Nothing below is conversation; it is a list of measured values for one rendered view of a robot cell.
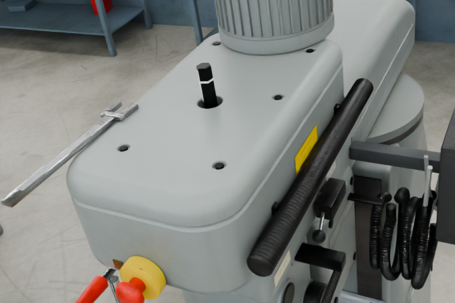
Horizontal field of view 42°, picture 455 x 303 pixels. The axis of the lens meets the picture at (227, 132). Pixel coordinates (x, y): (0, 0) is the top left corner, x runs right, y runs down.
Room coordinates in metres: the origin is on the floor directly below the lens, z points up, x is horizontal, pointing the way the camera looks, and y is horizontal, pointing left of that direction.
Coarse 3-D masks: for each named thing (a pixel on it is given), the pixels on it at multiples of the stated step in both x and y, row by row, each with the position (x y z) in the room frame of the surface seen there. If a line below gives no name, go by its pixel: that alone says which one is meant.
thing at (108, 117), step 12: (108, 108) 0.77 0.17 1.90; (132, 108) 0.76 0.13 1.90; (108, 120) 0.73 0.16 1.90; (120, 120) 0.73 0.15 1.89; (84, 132) 0.71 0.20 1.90; (96, 132) 0.71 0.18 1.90; (72, 144) 0.68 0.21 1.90; (84, 144) 0.68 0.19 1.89; (60, 156) 0.66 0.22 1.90; (72, 156) 0.66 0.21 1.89; (48, 168) 0.63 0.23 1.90; (36, 180) 0.61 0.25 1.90; (12, 192) 0.60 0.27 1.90; (24, 192) 0.59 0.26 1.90; (12, 204) 0.57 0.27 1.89
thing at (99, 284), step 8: (104, 272) 0.63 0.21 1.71; (112, 272) 0.63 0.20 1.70; (96, 280) 0.61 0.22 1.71; (104, 280) 0.61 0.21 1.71; (88, 288) 0.60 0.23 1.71; (96, 288) 0.60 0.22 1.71; (104, 288) 0.61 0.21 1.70; (80, 296) 0.59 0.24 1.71; (88, 296) 0.59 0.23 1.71; (96, 296) 0.59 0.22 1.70
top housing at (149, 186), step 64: (192, 64) 0.88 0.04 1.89; (256, 64) 0.84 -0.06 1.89; (320, 64) 0.81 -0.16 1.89; (128, 128) 0.71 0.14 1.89; (192, 128) 0.68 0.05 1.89; (256, 128) 0.66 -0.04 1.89; (320, 128) 0.76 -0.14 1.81; (128, 192) 0.57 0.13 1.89; (192, 192) 0.54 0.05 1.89; (256, 192) 0.57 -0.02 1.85; (128, 256) 0.57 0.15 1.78; (192, 256) 0.52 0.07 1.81
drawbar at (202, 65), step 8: (200, 64) 0.75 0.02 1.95; (208, 64) 0.75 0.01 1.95; (200, 72) 0.74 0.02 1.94; (208, 72) 0.74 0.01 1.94; (200, 80) 0.74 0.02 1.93; (208, 80) 0.74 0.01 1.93; (208, 88) 0.74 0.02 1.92; (208, 96) 0.74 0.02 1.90; (216, 96) 0.74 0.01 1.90; (208, 104) 0.74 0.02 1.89; (216, 104) 0.74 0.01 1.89
